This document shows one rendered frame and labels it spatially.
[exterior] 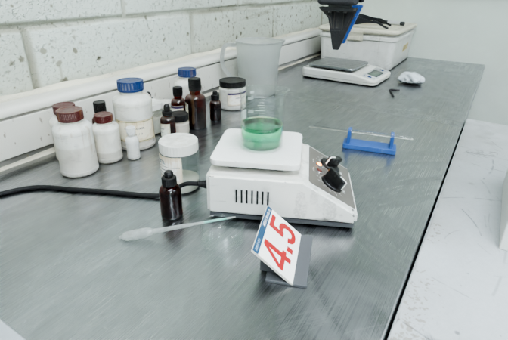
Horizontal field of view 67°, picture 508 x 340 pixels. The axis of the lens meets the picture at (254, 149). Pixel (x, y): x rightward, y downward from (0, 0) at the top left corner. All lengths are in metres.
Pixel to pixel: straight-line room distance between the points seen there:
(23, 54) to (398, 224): 0.68
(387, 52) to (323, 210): 1.07
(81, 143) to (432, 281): 0.53
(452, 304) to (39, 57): 0.75
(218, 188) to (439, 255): 0.29
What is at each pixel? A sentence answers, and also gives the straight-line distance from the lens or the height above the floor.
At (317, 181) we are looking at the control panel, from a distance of 0.52.
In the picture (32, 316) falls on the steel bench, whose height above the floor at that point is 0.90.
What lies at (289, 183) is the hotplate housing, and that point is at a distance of 0.50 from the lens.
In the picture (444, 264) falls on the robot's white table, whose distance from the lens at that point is 0.52.
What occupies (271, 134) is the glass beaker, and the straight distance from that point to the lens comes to 0.51.
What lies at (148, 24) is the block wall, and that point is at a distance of 0.98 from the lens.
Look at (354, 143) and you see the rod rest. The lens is 0.78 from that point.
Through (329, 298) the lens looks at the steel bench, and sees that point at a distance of 0.44.
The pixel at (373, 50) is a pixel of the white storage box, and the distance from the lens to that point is 1.53.
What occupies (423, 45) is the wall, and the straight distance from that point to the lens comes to 1.87.
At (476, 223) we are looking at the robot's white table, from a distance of 0.62.
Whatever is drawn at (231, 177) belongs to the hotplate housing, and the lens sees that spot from 0.50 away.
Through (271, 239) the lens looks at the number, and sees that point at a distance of 0.45.
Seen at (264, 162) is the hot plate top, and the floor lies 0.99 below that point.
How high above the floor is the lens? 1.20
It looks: 24 degrees down
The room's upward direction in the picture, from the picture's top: 1 degrees clockwise
